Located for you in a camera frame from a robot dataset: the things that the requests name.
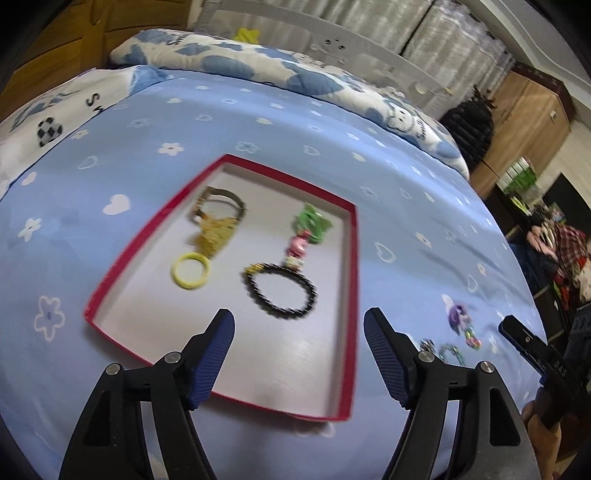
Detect colourful plastic bead bracelet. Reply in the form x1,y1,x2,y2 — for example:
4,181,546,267
462,323,484,350

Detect grey bed guard rail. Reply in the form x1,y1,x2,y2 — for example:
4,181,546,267
194,0,456,121

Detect black monitor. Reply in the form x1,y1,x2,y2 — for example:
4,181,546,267
549,172,591,223

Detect yellow hair tie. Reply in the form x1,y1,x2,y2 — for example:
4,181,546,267
169,252,211,292

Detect stack of green boxes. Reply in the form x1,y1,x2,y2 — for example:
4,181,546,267
501,156,539,195

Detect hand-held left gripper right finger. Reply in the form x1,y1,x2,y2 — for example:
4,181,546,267
363,307,542,480

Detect black bead bracelet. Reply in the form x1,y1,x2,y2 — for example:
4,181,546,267
242,261,320,322

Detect red shallow box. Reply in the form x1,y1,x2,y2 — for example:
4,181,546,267
83,154,359,423

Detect dark desk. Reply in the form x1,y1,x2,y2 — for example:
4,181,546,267
495,184,537,219

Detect wooden headboard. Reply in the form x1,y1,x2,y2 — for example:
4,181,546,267
0,0,204,126

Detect person's right hand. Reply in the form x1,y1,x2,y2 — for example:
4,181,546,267
521,391,565,480

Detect yellow hair claw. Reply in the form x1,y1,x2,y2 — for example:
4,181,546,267
191,216,239,258

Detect wooden wardrobe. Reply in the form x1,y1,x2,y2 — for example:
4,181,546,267
468,65,574,186

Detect white printed pillow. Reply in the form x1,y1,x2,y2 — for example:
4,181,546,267
0,67,140,204

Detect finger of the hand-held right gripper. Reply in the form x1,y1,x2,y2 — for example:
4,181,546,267
498,315,557,385

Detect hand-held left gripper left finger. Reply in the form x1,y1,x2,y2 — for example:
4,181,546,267
58,308,236,480

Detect dark coat rack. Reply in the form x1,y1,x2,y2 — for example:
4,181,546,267
471,85,498,110

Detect black puffer jacket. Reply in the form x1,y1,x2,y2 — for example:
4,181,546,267
438,99,495,169

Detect grey patterned curtain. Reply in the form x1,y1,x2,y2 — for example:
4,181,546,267
392,0,439,58
434,0,516,93

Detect blue flower printed bed sheet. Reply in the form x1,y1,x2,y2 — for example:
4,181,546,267
0,65,551,480

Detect purple toy charm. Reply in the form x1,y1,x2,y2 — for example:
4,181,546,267
442,295,472,333

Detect pile of clothes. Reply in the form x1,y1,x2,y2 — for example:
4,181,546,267
525,216,591,302

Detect cloud printed quilt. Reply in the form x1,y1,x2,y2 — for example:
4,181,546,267
108,28,471,181

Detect pink hair clip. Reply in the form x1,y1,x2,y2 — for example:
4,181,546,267
283,233,311,269

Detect pastel glass bead bracelet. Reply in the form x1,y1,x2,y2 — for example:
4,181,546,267
437,343,467,368

